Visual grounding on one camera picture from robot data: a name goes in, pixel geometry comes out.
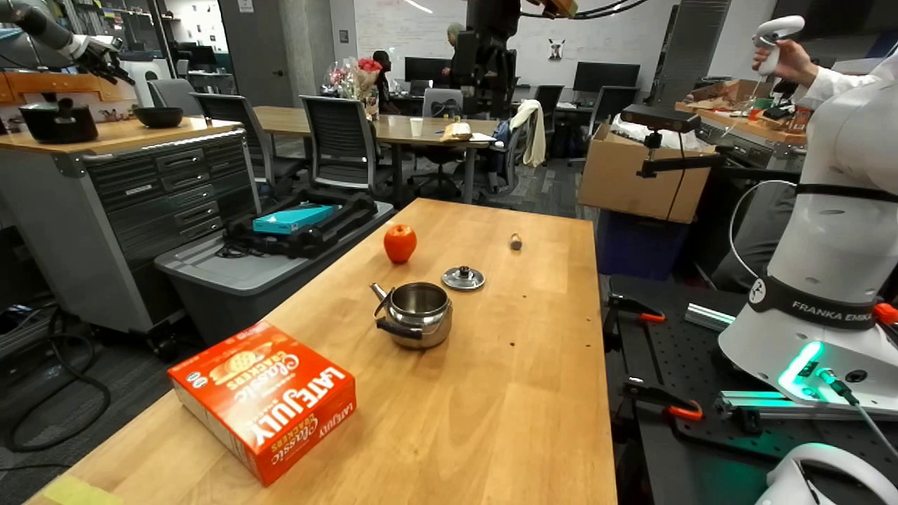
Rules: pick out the white jacket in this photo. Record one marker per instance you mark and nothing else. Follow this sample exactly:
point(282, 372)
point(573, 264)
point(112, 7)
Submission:
point(531, 129)

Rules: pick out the small steel kettle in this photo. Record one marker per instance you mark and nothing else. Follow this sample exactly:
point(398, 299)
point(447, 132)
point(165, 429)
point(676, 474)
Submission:
point(416, 316)

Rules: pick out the wooden meeting table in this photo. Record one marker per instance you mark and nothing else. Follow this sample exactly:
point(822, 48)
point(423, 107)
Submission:
point(401, 129)

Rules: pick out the orange wooden shelf board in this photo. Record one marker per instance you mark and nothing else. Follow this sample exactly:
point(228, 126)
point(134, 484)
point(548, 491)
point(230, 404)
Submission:
point(56, 87)

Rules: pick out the orange cracker box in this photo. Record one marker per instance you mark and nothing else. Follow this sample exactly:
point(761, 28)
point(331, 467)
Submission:
point(268, 401)

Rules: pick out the operator hand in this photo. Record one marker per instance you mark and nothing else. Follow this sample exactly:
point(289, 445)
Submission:
point(798, 62)

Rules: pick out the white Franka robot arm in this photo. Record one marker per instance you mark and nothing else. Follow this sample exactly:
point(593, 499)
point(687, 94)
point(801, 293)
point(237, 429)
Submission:
point(830, 233)

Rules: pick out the small brown cylindrical object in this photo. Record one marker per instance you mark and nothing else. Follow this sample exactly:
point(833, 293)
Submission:
point(515, 243)

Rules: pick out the short aluminium rail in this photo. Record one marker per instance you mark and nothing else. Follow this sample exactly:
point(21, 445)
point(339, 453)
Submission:
point(715, 316)

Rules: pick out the white-sleeved operator forearm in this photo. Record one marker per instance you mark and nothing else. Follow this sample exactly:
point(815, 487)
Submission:
point(836, 86)

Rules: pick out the black desktop monitor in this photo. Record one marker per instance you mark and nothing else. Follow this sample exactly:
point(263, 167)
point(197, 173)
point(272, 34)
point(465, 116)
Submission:
point(429, 70)
point(606, 77)

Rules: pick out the round steel kettle lid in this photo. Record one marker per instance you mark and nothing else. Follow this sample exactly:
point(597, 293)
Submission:
point(464, 278)

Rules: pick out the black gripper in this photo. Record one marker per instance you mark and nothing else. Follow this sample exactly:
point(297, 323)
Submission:
point(491, 17)

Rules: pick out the colourful flower bouquet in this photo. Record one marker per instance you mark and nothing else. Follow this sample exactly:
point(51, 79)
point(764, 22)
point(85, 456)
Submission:
point(353, 77)

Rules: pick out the brown cardboard box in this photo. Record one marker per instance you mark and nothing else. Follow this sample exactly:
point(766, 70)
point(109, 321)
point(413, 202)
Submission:
point(639, 177)

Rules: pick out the dark blue bin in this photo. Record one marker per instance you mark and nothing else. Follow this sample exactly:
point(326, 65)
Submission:
point(639, 245)

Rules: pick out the grey drawer cabinet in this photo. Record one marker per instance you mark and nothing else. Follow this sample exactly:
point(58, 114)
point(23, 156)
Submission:
point(120, 224)

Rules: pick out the pale grey office chair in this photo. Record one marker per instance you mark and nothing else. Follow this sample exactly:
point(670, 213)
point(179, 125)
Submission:
point(175, 94)

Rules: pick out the seated dark-haired person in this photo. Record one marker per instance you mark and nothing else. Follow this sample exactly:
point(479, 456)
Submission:
point(383, 79)

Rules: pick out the black stereo camera bar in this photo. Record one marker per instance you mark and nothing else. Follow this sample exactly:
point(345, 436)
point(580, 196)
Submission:
point(667, 116)

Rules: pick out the white handheld controller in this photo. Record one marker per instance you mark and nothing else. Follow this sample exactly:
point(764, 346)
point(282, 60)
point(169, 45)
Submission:
point(777, 28)

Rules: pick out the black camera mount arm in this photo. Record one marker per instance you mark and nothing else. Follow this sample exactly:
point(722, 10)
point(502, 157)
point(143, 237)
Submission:
point(676, 163)

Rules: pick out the long aluminium rail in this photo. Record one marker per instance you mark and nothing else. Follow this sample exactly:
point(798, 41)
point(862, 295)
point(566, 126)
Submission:
point(804, 401)

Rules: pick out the black cooking pot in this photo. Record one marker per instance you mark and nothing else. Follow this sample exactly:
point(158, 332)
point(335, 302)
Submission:
point(56, 121)

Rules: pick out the grey background robot arm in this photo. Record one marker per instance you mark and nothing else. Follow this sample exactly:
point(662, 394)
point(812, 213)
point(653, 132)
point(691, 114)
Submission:
point(56, 32)

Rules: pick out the orange-red toy apple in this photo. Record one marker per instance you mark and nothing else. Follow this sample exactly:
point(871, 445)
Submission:
point(398, 245)

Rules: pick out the white curved headset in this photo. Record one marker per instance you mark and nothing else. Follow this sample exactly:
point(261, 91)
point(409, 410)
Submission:
point(822, 467)

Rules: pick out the grey mesh office chair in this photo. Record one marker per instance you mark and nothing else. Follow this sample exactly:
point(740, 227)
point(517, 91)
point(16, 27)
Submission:
point(338, 142)

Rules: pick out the dark grey office chair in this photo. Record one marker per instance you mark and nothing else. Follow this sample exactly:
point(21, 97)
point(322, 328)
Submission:
point(232, 121)

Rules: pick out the black bowl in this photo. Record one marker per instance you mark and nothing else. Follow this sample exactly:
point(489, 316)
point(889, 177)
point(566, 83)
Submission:
point(158, 116)

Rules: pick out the teal plastic case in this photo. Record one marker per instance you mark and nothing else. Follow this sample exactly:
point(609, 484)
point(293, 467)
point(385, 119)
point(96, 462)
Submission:
point(293, 220)

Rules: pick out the yellow sponge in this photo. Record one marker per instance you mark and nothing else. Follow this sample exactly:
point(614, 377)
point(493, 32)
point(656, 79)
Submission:
point(78, 491)

